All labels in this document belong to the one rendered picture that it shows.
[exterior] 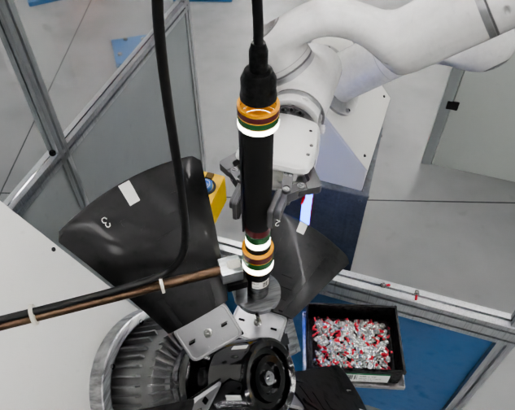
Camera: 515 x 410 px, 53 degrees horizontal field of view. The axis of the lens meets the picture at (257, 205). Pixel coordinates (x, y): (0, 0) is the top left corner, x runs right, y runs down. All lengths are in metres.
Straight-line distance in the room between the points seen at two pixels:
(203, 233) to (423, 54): 0.39
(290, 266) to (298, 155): 0.34
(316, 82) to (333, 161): 0.64
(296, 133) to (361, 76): 0.61
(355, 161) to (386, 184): 1.42
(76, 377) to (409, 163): 2.30
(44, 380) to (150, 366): 0.16
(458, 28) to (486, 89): 1.94
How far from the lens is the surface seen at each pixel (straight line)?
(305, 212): 1.16
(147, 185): 0.75
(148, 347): 0.90
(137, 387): 0.89
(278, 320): 0.90
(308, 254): 1.00
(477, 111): 2.73
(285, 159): 0.66
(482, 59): 1.20
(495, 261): 2.63
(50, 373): 0.92
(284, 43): 0.74
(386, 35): 0.73
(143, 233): 0.75
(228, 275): 0.71
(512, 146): 2.86
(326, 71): 0.80
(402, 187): 2.79
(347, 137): 1.35
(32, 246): 0.92
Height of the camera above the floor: 1.97
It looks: 49 degrees down
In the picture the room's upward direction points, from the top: straight up
